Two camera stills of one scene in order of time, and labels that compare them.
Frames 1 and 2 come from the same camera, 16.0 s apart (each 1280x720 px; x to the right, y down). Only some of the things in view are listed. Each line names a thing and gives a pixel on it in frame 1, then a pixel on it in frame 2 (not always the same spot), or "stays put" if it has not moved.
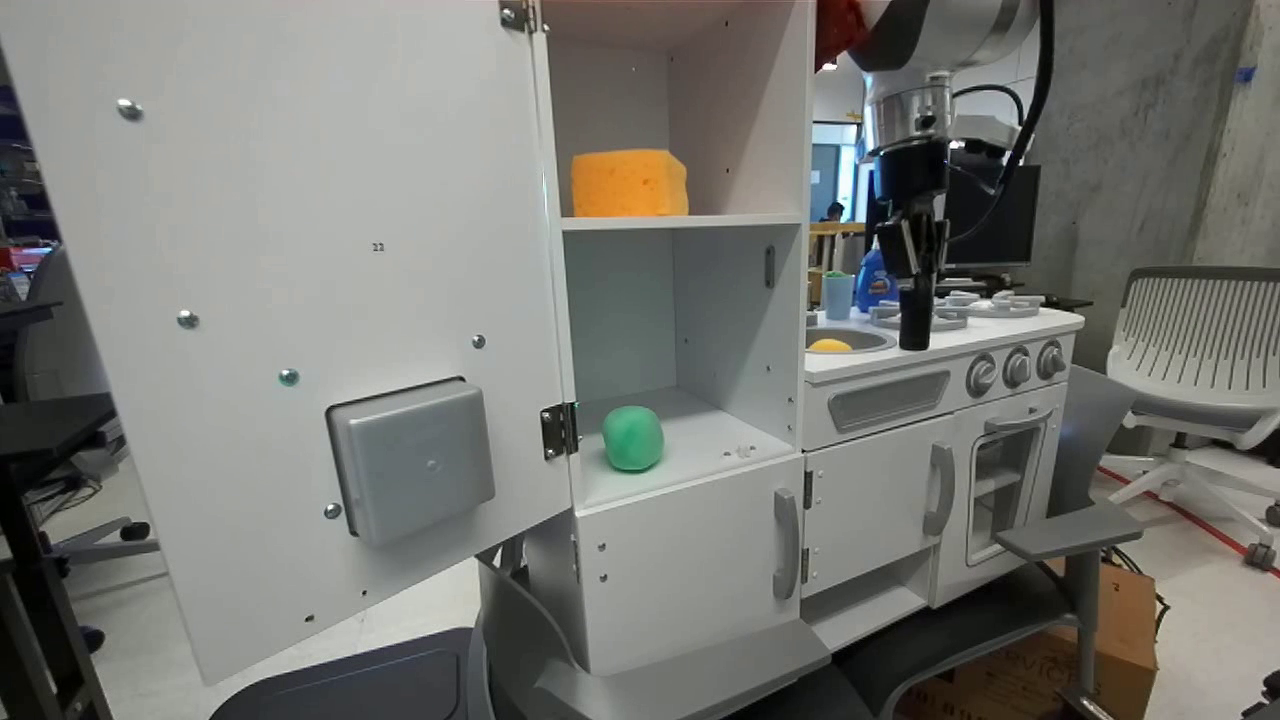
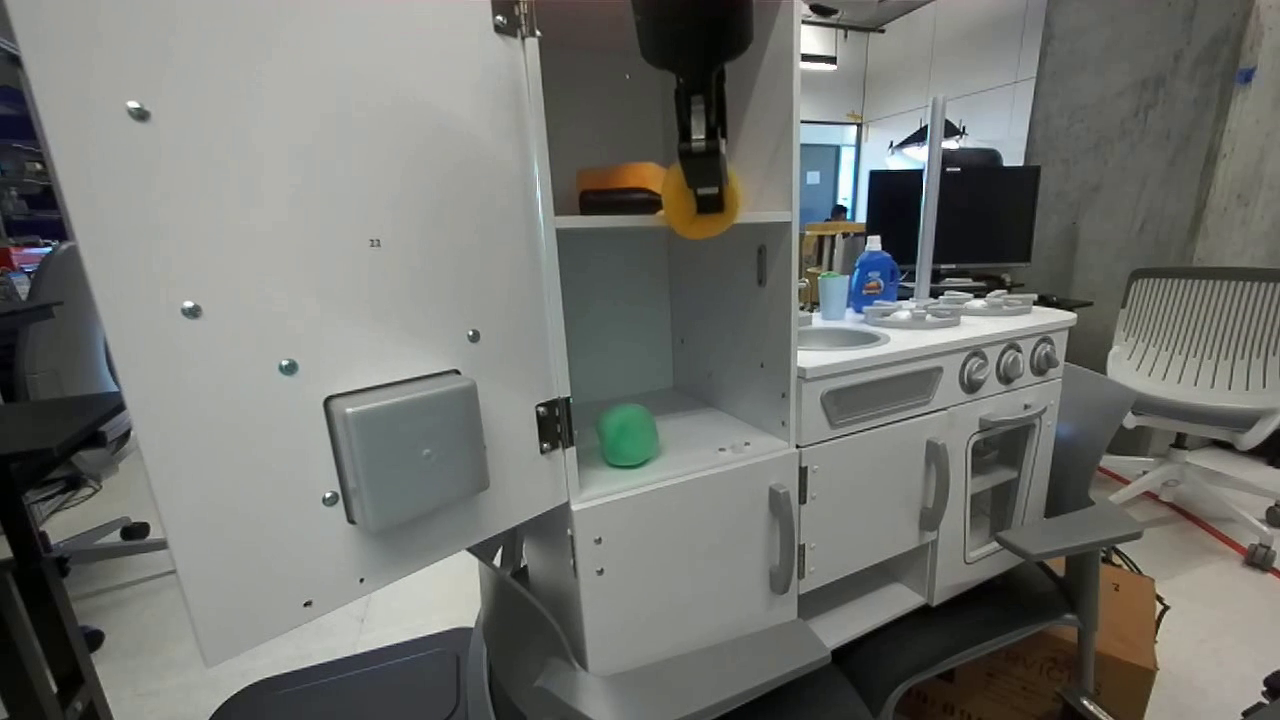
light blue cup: [836, 294] stays put
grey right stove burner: [1012, 303] stays put
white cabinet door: [317, 257] stays put
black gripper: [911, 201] to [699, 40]
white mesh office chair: [1197, 359] stays put
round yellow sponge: [829, 346] to [686, 210]
